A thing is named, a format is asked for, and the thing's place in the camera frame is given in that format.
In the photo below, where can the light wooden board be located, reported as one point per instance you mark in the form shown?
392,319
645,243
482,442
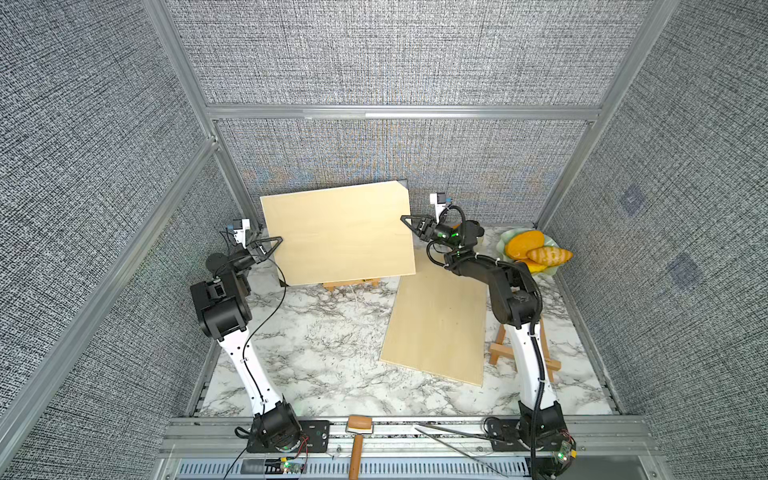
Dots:
437,324
341,234

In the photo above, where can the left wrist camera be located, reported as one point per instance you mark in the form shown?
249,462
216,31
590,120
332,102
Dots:
238,230

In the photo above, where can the yellow striped bread loaf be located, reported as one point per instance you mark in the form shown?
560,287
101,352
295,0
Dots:
549,256

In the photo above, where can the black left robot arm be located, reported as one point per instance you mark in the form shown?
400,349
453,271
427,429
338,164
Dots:
224,315

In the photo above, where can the orange round bread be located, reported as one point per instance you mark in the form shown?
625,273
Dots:
521,244

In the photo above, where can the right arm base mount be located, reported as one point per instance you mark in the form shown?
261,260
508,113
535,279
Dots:
555,447

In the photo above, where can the wooden easel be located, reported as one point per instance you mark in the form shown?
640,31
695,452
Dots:
331,286
498,349

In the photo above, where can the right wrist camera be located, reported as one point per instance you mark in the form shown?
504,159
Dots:
440,201

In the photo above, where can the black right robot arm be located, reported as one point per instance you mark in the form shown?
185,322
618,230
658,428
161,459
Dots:
516,303

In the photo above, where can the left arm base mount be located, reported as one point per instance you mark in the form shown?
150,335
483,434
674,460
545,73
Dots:
287,437

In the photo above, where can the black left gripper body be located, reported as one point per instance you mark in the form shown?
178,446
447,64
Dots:
245,262

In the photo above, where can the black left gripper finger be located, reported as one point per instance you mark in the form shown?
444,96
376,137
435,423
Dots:
264,240
265,252

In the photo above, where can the small yellow bread piece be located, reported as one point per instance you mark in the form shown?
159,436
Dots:
534,267

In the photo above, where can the wooden handled mallet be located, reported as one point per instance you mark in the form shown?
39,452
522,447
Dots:
360,426

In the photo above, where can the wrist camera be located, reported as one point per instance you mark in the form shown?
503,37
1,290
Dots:
440,201
238,230

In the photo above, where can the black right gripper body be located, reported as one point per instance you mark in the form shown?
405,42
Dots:
435,233

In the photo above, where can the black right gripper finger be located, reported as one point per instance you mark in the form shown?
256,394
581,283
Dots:
416,219
420,231

